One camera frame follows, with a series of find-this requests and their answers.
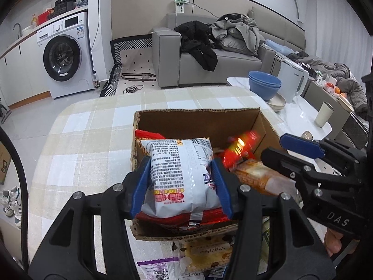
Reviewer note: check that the red box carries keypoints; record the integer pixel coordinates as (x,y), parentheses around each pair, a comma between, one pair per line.
(46,16)

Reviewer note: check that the wall socket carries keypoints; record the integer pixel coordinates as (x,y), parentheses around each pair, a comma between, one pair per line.
(180,3)

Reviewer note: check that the black pressure cooker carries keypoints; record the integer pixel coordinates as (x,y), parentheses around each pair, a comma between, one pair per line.
(65,4)

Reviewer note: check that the person's right hand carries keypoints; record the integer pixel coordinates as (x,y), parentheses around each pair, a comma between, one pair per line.
(332,242)

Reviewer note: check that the patterned play mat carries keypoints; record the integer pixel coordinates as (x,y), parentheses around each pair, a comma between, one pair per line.
(131,61)

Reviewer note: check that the purple silver snack packet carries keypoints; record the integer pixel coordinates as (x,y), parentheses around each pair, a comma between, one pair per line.
(157,268)

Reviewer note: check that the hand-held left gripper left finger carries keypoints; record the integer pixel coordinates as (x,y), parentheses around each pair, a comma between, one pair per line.
(140,192)

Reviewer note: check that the white snack bag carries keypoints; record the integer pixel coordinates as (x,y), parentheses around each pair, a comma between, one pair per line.
(174,166)

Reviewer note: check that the orange snack packet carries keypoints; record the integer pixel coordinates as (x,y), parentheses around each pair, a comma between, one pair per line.
(256,178)

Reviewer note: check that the white washing machine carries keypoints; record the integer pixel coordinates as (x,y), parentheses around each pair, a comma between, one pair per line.
(72,64)

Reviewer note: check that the white kettle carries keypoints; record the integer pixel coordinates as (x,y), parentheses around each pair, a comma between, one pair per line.
(293,78)

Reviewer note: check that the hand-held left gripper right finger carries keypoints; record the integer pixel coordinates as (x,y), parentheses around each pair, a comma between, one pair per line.
(223,192)

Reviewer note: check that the blue folded cloth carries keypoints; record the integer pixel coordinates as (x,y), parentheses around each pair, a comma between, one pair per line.
(276,46)

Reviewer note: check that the small printed cardboard box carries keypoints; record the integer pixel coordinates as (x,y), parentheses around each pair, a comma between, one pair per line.
(4,166)

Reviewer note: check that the grey blanket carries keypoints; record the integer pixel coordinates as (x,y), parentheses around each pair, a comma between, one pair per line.
(335,73)

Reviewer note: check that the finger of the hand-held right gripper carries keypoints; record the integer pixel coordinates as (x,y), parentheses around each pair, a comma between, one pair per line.
(282,162)
(303,147)

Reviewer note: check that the orange fruit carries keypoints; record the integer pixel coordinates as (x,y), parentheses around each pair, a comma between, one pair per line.
(336,89)

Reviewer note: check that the grey sofa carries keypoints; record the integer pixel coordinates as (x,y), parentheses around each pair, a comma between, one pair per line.
(233,67)

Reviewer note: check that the white cup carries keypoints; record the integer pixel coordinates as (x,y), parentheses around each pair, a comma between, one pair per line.
(323,115)

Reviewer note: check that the yellow bottle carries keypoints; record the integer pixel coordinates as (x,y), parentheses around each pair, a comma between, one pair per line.
(34,20)

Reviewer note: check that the beige plate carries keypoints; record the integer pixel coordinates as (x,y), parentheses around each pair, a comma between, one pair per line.
(278,103)

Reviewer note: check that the clear cracker biscuit packet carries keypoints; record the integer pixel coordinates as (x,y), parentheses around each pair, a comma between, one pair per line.
(204,253)

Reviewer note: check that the white sneaker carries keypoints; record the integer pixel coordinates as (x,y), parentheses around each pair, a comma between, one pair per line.
(17,218)
(8,199)

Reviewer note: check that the brown cardboard box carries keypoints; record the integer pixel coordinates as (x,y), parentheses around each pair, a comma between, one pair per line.
(189,122)

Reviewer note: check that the white counter cabinet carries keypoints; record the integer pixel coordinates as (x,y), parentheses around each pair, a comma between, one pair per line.
(20,70)

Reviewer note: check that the green cookie package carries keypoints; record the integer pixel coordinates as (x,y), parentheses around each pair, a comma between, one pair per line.
(266,239)

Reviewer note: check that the black jacket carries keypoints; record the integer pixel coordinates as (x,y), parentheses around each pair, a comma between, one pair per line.
(198,46)

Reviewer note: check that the plastic bottle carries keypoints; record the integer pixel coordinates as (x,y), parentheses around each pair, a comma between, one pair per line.
(96,81)

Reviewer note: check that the grey clothes pile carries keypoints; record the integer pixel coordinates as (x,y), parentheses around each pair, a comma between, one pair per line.
(239,32)

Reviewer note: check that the metal faucet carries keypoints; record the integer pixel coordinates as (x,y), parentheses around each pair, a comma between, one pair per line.
(18,29)

